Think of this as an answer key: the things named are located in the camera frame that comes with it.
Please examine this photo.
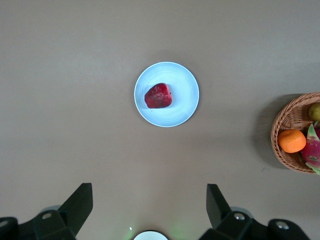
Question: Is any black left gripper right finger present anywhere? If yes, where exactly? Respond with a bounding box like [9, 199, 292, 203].
[197, 183, 314, 240]

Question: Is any pink dragon fruit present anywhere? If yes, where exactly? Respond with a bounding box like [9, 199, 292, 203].
[300, 121, 320, 176]

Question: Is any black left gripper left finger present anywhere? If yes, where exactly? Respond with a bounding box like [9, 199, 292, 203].
[0, 182, 94, 240]

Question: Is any light blue plate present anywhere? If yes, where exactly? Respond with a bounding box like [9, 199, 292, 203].
[133, 61, 200, 128]

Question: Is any olive brown kiwi fruit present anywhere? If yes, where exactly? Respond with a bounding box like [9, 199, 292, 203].
[307, 102, 320, 122]

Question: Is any red apple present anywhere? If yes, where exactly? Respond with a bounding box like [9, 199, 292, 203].
[144, 82, 174, 109]

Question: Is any orange tangerine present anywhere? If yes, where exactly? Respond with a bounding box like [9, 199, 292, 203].
[277, 128, 307, 154]

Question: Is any brown wicker basket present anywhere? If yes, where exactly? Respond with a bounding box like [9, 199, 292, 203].
[270, 91, 320, 174]

